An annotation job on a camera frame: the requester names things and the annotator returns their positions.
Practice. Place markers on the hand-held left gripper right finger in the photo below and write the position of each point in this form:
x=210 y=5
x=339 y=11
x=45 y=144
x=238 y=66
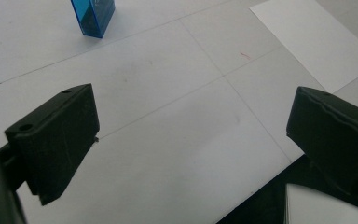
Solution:
x=335 y=130

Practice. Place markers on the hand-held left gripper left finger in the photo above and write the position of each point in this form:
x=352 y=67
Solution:
x=56 y=137

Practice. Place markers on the white paper sheet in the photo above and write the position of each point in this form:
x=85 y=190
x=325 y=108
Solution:
x=317 y=43

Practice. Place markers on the blue stamp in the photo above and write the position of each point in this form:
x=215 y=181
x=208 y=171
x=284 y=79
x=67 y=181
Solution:
x=94 y=17

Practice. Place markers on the white flat object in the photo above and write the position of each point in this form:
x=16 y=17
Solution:
x=320 y=208

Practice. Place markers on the white table cover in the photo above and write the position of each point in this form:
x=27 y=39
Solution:
x=167 y=124

